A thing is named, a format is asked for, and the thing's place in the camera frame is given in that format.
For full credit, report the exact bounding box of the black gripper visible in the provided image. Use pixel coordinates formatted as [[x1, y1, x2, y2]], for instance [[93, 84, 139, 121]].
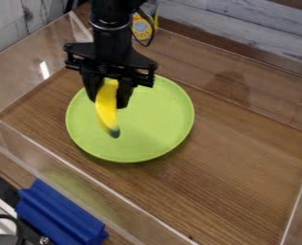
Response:
[[63, 25, 157, 109]]

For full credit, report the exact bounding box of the yellow toy banana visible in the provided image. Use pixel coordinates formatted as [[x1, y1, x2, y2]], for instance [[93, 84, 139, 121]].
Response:
[[95, 79, 120, 139]]

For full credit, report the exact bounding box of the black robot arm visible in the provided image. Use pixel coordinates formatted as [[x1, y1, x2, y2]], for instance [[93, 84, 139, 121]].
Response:
[[63, 0, 157, 109]]

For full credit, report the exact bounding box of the green round plate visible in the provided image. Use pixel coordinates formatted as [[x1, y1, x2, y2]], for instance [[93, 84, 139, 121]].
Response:
[[65, 76, 195, 164]]

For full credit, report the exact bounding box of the blue plastic block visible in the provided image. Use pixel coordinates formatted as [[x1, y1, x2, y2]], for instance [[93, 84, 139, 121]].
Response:
[[15, 179, 108, 245]]

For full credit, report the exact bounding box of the clear acrylic corner bracket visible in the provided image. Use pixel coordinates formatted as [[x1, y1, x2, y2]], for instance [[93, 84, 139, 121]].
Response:
[[68, 11, 92, 42]]

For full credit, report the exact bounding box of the clear acrylic enclosure wall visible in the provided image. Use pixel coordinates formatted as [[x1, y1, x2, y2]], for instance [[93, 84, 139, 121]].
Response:
[[0, 15, 302, 245]]

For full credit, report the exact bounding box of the black cable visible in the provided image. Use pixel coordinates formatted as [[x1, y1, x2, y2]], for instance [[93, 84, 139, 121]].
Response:
[[0, 213, 31, 245]]

